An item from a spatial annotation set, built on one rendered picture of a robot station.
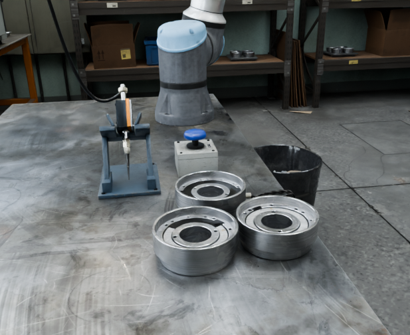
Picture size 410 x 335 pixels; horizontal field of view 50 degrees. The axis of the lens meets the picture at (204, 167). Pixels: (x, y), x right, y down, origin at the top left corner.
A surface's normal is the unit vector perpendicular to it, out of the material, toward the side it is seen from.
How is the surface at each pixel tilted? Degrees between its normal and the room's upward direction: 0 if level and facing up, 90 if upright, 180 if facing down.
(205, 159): 90
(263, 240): 90
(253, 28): 90
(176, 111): 72
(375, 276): 0
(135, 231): 0
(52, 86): 90
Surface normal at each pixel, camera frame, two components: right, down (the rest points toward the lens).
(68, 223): -0.02, -0.92
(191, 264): -0.06, 0.38
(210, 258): 0.35, 0.35
